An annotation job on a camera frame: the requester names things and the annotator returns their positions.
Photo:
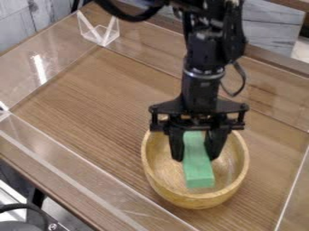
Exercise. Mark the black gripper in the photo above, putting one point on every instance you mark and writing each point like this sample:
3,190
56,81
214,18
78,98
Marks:
198,110

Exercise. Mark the green rectangular block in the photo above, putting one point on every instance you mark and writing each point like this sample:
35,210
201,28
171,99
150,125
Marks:
195,163

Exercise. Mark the brown wooden bowl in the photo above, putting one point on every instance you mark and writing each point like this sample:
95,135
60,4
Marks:
166,177

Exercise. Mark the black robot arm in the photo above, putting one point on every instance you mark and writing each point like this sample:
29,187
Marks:
215,42

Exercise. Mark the clear acrylic tray wall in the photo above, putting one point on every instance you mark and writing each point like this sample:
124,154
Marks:
100,200

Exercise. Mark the clear acrylic corner bracket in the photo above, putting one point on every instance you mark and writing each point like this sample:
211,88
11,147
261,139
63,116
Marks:
99,34

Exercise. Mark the black table leg bracket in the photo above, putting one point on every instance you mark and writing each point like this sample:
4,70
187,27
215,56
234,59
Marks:
47,214

